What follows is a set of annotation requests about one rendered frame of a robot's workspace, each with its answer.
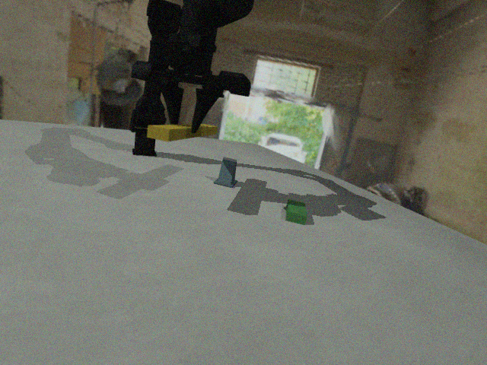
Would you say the green cube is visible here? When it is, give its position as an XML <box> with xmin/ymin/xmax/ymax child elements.
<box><xmin>285</xmin><ymin>200</ymin><xmax>307</xmax><ymax>225</ymax></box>

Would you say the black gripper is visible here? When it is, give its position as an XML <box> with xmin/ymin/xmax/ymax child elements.
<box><xmin>131</xmin><ymin>27</ymin><xmax>251</xmax><ymax>133</ymax></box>

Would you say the yellow rectangular bar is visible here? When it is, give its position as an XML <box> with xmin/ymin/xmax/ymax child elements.
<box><xmin>147</xmin><ymin>124</ymin><xmax>217</xmax><ymax>141</ymax></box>

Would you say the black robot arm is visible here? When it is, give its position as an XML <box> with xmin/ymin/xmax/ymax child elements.
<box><xmin>130</xmin><ymin>0</ymin><xmax>254</xmax><ymax>156</ymax></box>

